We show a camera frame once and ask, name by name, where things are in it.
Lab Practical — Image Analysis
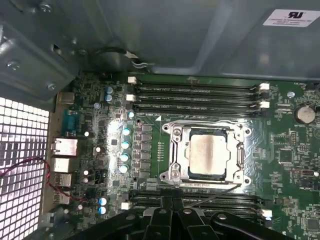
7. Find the RAM slot with white latches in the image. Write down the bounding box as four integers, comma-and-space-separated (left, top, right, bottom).
121, 199, 273, 220
126, 93, 271, 110
127, 76, 271, 93

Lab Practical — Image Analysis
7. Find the thin metal locking lever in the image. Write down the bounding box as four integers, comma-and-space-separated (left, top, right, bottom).
163, 119, 245, 131
174, 182, 243, 208

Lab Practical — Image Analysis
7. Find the black round case speaker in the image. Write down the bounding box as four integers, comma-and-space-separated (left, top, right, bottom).
92, 47, 141, 75

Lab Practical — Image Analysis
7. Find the white label sticker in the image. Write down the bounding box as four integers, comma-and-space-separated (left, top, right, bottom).
262, 9, 319, 28

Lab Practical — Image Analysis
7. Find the red black twisted wire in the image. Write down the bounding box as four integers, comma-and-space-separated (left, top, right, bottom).
0, 156, 88, 204

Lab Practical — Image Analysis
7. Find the green motherboard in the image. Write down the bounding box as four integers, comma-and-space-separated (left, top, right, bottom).
49, 72, 320, 240

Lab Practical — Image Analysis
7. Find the silver square CPU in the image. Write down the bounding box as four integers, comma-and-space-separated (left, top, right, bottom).
187, 126, 229, 182

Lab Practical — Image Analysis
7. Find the round coin battery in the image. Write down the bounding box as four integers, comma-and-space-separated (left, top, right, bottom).
295, 104, 316, 125

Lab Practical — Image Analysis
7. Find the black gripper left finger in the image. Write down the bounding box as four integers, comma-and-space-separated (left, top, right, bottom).
65, 189, 174, 240

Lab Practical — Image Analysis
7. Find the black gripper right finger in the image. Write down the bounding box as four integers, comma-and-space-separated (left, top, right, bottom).
173, 189, 288, 240

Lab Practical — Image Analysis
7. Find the open black PC case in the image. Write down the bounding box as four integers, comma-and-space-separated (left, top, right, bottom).
0, 0, 320, 240

